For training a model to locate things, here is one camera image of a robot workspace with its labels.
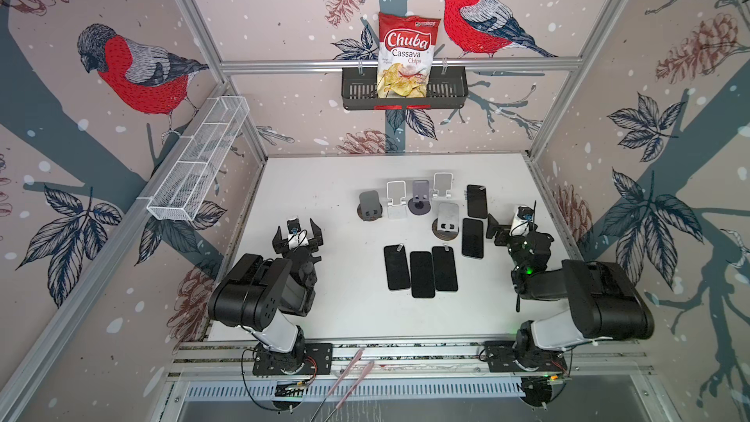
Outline green phone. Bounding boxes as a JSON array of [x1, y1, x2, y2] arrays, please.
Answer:
[[462, 218, 484, 259]]

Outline white wire mesh basket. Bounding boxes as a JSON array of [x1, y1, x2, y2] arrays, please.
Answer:
[[146, 96, 249, 222]]

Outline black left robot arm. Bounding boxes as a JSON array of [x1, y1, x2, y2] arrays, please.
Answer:
[[207, 218, 324, 367]]

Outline red cassava chips bag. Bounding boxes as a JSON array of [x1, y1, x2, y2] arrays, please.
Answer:
[[376, 13, 441, 99]]

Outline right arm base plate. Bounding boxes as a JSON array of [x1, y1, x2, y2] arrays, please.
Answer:
[[480, 341, 568, 373]]

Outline round wooden phone stand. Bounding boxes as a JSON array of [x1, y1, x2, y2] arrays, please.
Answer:
[[432, 202, 460, 241]]

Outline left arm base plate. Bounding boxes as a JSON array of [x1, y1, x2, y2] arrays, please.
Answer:
[[252, 343, 333, 376]]

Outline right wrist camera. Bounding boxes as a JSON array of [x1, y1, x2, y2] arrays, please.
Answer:
[[510, 205, 535, 236]]

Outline pink tongs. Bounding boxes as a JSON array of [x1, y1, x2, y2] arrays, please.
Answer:
[[309, 348, 376, 422]]

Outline white phone stand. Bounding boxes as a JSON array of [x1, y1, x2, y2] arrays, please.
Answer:
[[433, 172, 454, 199], [386, 180, 407, 220]]

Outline black phone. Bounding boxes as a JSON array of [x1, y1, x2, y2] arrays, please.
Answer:
[[432, 245, 458, 292], [466, 185, 488, 219], [409, 251, 436, 299], [384, 244, 411, 291]]

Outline black wall basket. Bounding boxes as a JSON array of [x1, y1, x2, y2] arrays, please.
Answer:
[[342, 64, 468, 111]]

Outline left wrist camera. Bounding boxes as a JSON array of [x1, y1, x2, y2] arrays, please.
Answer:
[[286, 218, 308, 248]]

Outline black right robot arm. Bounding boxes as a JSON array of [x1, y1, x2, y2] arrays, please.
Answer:
[[486, 206, 655, 367]]

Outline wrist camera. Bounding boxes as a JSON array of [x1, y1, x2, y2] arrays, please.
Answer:
[[286, 218, 308, 248], [510, 205, 535, 236]]

